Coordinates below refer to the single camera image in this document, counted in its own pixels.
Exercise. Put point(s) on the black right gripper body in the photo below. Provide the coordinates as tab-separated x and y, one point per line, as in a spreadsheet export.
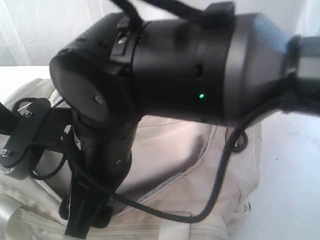
100	153

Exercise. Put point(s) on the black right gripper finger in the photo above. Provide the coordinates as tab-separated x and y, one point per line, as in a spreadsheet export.
82	208

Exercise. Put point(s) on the beige fabric duffel bag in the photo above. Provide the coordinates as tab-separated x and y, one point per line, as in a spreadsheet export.
173	170

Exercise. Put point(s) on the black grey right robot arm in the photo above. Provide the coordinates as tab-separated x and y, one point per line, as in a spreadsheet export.
210	66

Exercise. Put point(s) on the white background curtain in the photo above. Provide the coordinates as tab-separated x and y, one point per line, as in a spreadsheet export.
32	31

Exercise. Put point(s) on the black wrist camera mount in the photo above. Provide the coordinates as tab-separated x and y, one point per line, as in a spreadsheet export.
32	134

